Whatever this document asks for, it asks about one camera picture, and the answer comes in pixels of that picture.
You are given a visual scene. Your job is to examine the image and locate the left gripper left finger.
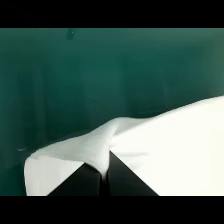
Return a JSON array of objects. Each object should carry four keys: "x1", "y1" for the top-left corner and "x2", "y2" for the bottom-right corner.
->
[{"x1": 47, "y1": 162, "x2": 102, "y2": 197}]

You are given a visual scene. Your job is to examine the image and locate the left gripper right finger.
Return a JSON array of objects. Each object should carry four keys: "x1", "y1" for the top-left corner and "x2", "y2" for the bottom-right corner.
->
[{"x1": 105, "y1": 150, "x2": 159, "y2": 197}]

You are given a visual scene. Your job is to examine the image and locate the white garment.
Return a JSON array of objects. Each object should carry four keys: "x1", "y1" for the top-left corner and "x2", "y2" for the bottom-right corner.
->
[{"x1": 23, "y1": 95, "x2": 224, "y2": 197}]

